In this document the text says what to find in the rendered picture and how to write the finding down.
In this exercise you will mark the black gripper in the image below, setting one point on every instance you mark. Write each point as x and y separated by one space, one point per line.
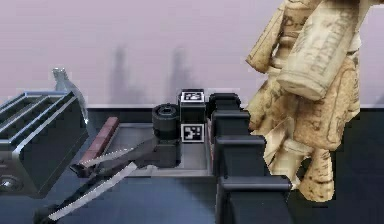
165 121

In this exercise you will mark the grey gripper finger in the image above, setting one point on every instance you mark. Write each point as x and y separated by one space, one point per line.
93 191

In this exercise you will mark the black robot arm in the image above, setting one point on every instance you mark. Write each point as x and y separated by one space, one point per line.
246 156

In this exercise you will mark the grey tray with dark-red rim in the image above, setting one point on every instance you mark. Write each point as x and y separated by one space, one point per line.
195 160

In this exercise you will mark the black and silver toaster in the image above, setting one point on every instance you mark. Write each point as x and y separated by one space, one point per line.
50 140

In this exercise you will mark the clear glass curved object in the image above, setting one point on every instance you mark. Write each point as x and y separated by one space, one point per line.
63 81

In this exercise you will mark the tan cork sculpture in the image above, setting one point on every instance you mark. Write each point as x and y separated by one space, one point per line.
316 100

